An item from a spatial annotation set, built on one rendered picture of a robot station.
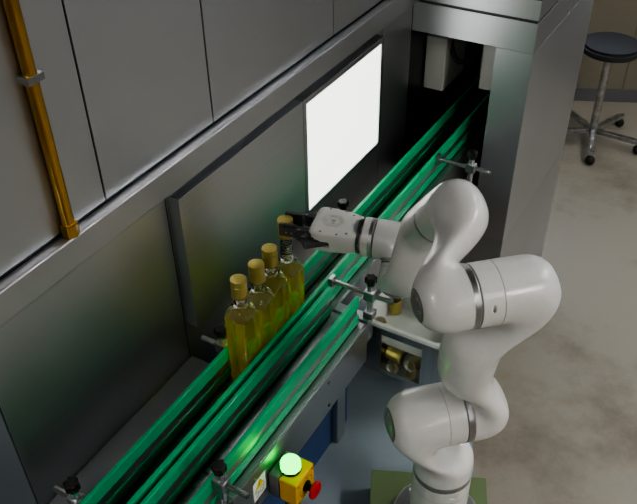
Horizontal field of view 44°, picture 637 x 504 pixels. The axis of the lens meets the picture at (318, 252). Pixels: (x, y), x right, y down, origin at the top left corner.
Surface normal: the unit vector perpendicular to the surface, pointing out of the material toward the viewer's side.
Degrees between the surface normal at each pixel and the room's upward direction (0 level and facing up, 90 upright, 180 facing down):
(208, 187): 90
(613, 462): 0
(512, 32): 90
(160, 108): 90
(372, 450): 0
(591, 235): 0
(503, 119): 90
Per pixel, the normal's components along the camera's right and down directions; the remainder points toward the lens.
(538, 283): 0.20, -0.17
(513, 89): -0.50, 0.54
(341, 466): -0.01, -0.79
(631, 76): -0.11, 0.62
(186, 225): 0.86, 0.30
